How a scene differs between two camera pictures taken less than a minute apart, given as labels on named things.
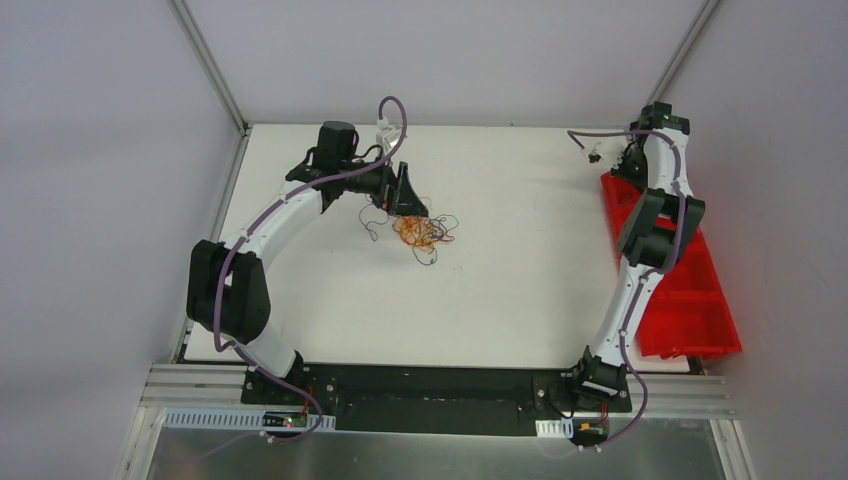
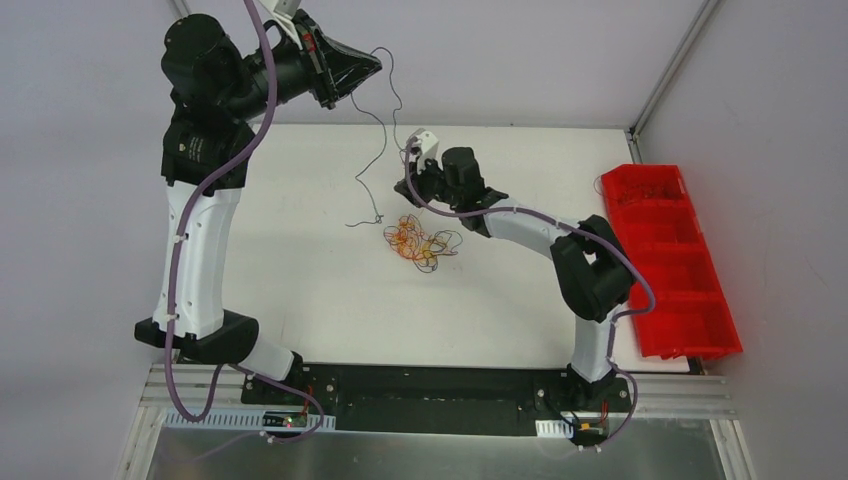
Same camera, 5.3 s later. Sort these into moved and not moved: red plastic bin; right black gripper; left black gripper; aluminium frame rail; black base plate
Moved: left black gripper; right black gripper
Not moved: aluminium frame rail; red plastic bin; black base plate
